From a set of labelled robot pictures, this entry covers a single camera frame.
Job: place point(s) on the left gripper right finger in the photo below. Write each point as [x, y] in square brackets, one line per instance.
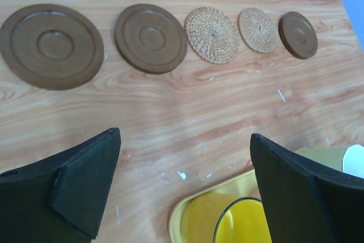
[306, 201]

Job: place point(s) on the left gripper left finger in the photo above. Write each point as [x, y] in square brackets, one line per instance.
[61, 198]

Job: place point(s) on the pale green mug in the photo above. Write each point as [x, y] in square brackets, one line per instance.
[347, 159]

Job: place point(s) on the dark brown coaster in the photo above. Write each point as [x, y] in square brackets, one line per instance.
[298, 35]
[51, 46]

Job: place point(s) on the woven rattan coaster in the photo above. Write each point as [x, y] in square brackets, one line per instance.
[258, 30]
[212, 35]

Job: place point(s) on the yellow plastic tray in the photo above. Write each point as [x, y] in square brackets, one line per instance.
[176, 220]

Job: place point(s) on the yellow mug black rim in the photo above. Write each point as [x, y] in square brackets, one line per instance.
[243, 221]

